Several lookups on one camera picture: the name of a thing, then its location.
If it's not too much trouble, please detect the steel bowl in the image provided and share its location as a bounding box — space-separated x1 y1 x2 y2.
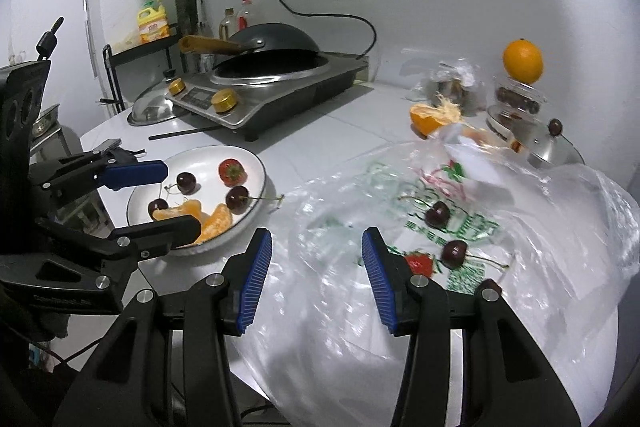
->
32 104 61 138

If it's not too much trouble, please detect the clear printed plastic bag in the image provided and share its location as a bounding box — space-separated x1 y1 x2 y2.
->
235 122 640 427

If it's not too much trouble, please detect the steel pot lid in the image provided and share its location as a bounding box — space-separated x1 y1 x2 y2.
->
126 68 183 126

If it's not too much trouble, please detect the black metal rack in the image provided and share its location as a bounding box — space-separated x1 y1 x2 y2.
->
102 23 183 112

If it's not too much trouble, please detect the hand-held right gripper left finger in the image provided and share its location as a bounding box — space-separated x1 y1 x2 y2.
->
52 227 273 427

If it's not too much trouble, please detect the black umbrella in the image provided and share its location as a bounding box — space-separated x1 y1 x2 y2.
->
184 0 208 72

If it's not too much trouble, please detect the half peeled orange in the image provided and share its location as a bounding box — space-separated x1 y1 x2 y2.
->
410 93 463 138

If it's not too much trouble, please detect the peeled orange segment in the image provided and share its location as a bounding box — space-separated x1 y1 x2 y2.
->
192 203 234 245
151 199 205 224

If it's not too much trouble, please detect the red strawberry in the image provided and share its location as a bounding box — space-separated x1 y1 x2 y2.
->
218 159 247 186
406 253 434 278

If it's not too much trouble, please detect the black device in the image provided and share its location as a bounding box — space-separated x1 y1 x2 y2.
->
97 138 147 160

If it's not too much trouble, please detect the whole orange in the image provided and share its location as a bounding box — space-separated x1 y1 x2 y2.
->
502 38 544 84

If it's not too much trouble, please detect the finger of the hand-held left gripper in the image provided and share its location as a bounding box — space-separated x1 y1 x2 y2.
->
0 213 202 314
30 149 169 208

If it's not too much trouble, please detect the orange peel with scraps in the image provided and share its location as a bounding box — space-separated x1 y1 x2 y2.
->
457 127 523 152

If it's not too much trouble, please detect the white plate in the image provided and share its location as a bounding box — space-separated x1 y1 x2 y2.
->
126 146 267 256

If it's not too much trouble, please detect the steel induction cooker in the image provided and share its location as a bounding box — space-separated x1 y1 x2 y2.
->
165 51 370 142

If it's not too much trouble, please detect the red cap bottle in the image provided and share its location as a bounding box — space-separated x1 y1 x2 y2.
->
237 0 256 32

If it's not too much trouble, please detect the steel pot with lid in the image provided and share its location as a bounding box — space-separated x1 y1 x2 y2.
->
510 118 586 170

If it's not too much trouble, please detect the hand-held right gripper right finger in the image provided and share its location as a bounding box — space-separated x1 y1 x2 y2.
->
361 227 583 427

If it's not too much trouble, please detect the clear plastic fruit container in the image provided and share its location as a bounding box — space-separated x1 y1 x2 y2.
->
487 76 546 138

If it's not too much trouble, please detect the steel cup in plastic bag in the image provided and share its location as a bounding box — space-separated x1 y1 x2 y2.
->
412 62 483 118

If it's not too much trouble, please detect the black chopstick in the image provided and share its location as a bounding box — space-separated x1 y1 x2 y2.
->
148 124 226 141

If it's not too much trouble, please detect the yellow detergent bottle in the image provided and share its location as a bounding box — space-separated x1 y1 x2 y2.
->
137 0 171 44

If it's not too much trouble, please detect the black wok wooden handle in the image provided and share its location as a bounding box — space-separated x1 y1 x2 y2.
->
179 23 321 62

